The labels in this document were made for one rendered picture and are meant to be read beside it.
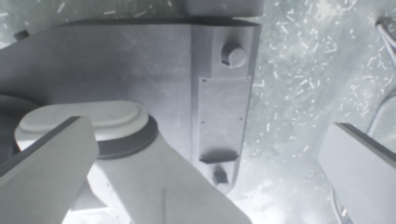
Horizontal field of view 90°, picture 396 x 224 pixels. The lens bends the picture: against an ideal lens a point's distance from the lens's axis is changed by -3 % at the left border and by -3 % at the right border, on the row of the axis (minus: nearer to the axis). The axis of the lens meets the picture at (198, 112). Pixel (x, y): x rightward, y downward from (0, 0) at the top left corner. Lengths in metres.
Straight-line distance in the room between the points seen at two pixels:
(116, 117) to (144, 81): 0.14
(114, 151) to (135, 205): 0.10
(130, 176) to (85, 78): 0.26
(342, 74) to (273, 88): 0.28
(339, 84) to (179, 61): 0.67
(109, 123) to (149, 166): 0.09
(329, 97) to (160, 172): 0.77
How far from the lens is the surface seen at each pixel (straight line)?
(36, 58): 0.51
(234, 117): 0.52
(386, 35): 0.96
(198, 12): 0.44
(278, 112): 0.84
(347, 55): 0.91
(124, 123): 0.35
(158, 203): 0.28
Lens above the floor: 0.61
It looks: 59 degrees down
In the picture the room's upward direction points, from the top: 160 degrees clockwise
